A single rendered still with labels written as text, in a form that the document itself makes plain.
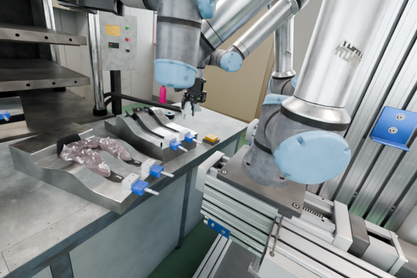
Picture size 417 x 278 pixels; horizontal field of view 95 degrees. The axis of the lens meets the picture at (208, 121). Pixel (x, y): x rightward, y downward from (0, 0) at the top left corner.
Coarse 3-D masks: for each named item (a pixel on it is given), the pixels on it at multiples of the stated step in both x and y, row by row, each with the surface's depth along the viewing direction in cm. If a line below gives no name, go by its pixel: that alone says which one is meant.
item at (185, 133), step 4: (180, 132) 100; (184, 132) 100; (188, 132) 101; (180, 136) 101; (184, 136) 100; (188, 136) 99; (192, 136) 100; (188, 140) 99; (192, 140) 99; (196, 140) 98; (200, 144) 97
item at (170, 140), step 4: (168, 136) 94; (172, 136) 95; (164, 140) 92; (168, 140) 90; (172, 140) 92; (176, 140) 93; (168, 144) 91; (172, 144) 90; (176, 144) 90; (180, 144) 91; (172, 148) 91; (176, 148) 90; (180, 148) 90
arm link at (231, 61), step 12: (288, 0) 71; (300, 0) 70; (276, 12) 71; (288, 12) 72; (264, 24) 72; (276, 24) 73; (252, 36) 72; (264, 36) 73; (228, 48) 75; (240, 48) 73; (252, 48) 74; (216, 60) 81; (228, 60) 71; (240, 60) 73
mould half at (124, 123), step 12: (156, 108) 122; (108, 120) 113; (120, 120) 102; (132, 120) 103; (144, 120) 108; (168, 120) 118; (120, 132) 105; (132, 132) 99; (144, 132) 101; (156, 132) 102; (168, 132) 104; (192, 132) 107; (132, 144) 101; (144, 144) 95; (156, 144) 90; (192, 144) 107; (156, 156) 91; (168, 156) 92
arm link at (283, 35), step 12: (276, 0) 82; (288, 24) 87; (276, 36) 91; (288, 36) 89; (276, 48) 94; (288, 48) 91; (276, 60) 96; (288, 60) 94; (276, 72) 99; (288, 72) 96; (276, 84) 100
